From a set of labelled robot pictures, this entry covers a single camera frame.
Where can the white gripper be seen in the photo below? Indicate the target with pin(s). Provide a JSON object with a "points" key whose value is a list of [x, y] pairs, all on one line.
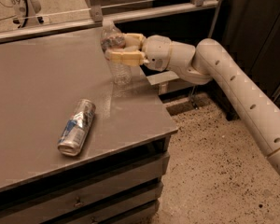
{"points": [[157, 52]]}

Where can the clear plastic water bottle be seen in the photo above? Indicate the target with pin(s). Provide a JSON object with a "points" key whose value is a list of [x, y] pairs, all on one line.
{"points": [[113, 44]]}

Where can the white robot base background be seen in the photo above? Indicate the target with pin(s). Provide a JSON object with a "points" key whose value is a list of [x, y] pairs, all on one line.
{"points": [[26, 12]]}

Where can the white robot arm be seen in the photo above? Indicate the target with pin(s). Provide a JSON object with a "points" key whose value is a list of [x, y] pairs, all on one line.
{"points": [[198, 65]]}

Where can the crushed silver blue can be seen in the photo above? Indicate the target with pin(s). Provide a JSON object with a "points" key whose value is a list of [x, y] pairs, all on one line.
{"points": [[77, 128]]}

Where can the grey table with drawers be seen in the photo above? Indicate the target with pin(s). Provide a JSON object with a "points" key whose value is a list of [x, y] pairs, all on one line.
{"points": [[116, 177]]}

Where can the dark cabinet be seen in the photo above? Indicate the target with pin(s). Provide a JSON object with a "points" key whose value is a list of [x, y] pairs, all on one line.
{"points": [[250, 31]]}

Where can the grey metal beam bracket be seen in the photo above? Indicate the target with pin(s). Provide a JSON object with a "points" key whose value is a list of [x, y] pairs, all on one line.
{"points": [[168, 81]]}

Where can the metal railing frame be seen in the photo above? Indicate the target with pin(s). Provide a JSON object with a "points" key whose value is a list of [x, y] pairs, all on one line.
{"points": [[179, 19]]}

